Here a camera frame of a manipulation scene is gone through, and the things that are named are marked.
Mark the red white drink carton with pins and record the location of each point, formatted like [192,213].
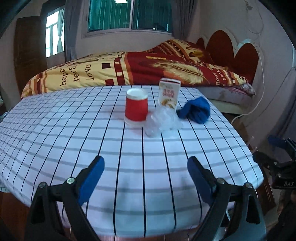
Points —
[169,92]

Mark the red paper cup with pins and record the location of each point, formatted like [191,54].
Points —
[136,107]

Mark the blue cloth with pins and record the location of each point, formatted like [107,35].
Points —
[196,110]

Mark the white checkered tablecloth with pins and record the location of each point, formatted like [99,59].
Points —
[145,189]

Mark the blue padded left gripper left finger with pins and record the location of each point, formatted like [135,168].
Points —
[44,221]

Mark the white bed mattress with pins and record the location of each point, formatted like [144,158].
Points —
[227,99]

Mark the green curtained window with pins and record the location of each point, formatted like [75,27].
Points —
[153,15]

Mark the grey curtain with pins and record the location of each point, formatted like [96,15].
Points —
[183,12]

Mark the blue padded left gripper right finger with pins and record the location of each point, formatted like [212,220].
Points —
[233,207]

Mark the red and yellow quilt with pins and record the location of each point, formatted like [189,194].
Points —
[174,59]

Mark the red heart-shaped headboard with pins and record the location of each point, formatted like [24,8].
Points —
[223,52]

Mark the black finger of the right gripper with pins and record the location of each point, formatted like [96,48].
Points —
[267,162]

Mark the dark wooden door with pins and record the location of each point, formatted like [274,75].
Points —
[29,49]

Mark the clear plastic bag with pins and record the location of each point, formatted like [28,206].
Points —
[161,120]

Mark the bright side window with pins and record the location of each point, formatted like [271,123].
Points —
[54,38]

